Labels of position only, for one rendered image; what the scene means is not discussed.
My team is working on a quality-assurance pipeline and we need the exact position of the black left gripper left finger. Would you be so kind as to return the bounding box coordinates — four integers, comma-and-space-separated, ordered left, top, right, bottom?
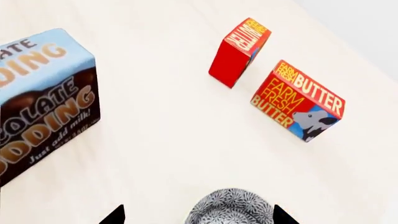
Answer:
98, 203, 126, 224

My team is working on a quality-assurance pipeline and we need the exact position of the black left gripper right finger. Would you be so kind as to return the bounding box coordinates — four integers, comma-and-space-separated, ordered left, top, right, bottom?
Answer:
274, 203, 301, 224

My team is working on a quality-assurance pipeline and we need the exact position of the black patterned bowl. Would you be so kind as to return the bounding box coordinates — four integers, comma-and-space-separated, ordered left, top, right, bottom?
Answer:
185, 187, 275, 224

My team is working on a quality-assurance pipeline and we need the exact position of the red butter box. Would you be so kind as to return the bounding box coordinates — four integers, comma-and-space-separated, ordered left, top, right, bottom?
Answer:
208, 17, 272, 90
250, 59, 346, 144

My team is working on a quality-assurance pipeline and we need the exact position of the chocolate pudding box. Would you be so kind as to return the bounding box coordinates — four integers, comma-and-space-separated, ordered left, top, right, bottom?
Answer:
0, 28, 101, 188

